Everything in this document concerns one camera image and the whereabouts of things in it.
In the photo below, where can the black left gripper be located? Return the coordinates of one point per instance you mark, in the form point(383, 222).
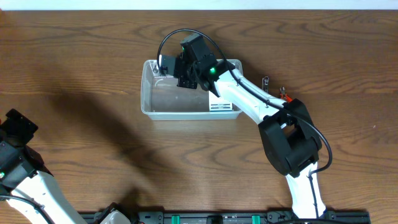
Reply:
point(17, 128)

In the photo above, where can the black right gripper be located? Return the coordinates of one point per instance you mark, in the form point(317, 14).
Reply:
point(182, 82)

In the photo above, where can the white blue tool box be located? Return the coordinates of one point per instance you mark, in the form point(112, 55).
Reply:
point(219, 104)

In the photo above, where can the clear plastic container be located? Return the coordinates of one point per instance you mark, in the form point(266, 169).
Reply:
point(162, 99)

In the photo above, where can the red handled pliers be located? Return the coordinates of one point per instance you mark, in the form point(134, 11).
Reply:
point(284, 95)

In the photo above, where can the small hammer black handle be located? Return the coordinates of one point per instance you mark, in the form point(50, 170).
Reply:
point(155, 70)

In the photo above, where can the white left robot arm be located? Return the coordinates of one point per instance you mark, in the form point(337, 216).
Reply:
point(26, 184)

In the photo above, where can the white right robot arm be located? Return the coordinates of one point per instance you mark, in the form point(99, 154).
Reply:
point(290, 140)

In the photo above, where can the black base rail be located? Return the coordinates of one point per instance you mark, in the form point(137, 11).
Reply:
point(262, 217)

